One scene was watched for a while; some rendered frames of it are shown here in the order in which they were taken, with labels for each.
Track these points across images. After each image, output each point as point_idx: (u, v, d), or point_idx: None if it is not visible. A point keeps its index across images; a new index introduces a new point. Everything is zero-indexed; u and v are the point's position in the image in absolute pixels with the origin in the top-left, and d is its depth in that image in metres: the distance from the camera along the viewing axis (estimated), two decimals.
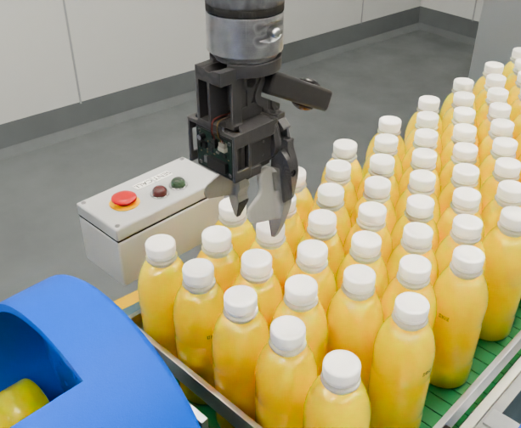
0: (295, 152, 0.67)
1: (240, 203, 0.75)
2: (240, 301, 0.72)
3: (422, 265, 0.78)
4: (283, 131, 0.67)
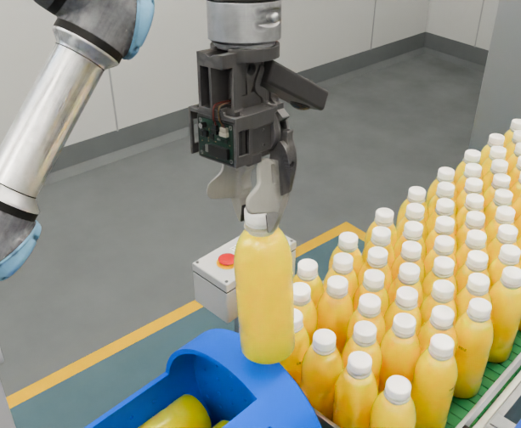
0: (294, 143, 0.68)
1: (244, 205, 0.75)
2: (325, 340, 1.06)
3: (448, 313, 1.11)
4: (282, 122, 0.68)
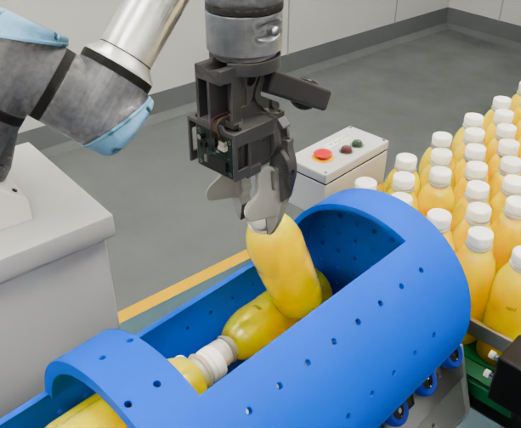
0: (294, 152, 0.67)
1: (244, 205, 0.75)
2: (441, 217, 1.03)
3: None
4: (283, 130, 0.67)
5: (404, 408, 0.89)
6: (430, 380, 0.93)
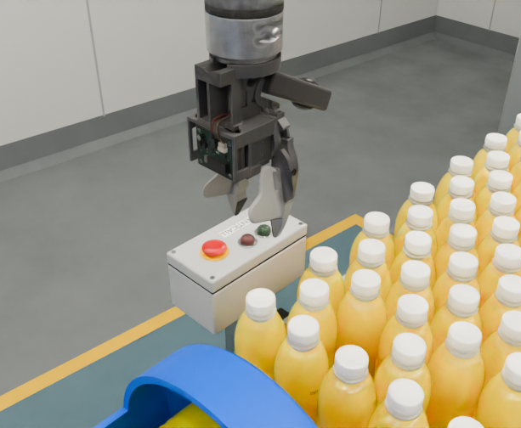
0: (295, 151, 0.67)
1: (239, 202, 0.75)
2: (353, 362, 0.73)
3: None
4: (283, 131, 0.67)
5: None
6: None
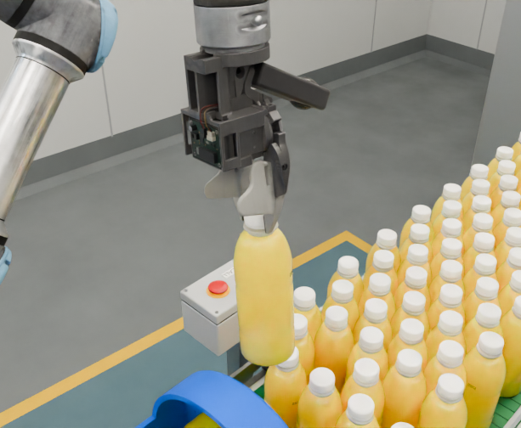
0: (286, 146, 0.67)
1: None
2: (323, 380, 0.97)
3: (456, 350, 1.02)
4: (275, 124, 0.68)
5: None
6: None
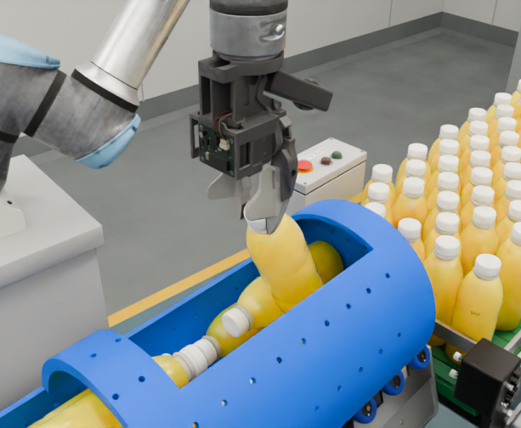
0: (296, 152, 0.67)
1: (244, 205, 0.75)
2: (411, 227, 1.09)
3: None
4: (285, 129, 0.67)
5: (373, 409, 0.96)
6: (399, 380, 1.00)
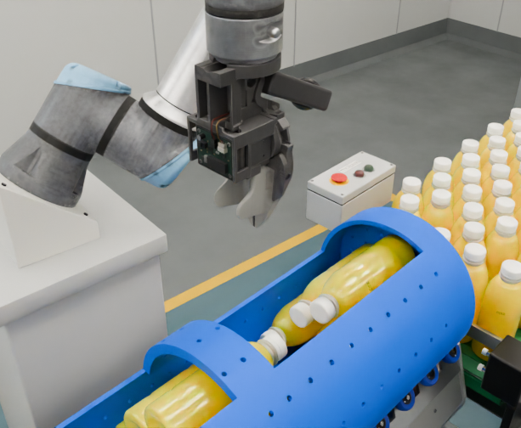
0: (292, 157, 0.67)
1: None
2: (442, 235, 1.22)
3: None
4: (283, 131, 0.67)
5: (410, 404, 1.07)
6: (433, 374, 1.11)
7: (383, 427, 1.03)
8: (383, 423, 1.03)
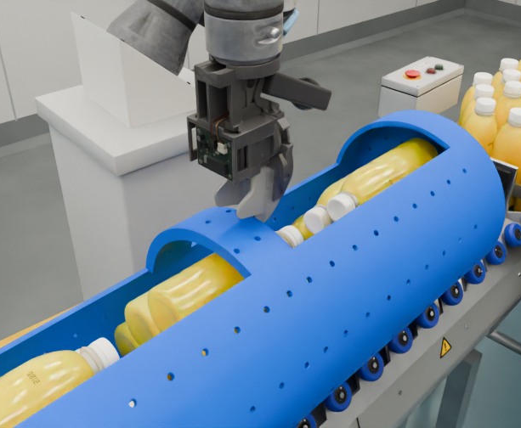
0: (292, 157, 0.67)
1: None
2: None
3: None
4: (283, 131, 0.67)
5: (496, 256, 1.12)
6: (519, 232, 1.17)
7: (478, 266, 1.08)
8: (475, 267, 1.08)
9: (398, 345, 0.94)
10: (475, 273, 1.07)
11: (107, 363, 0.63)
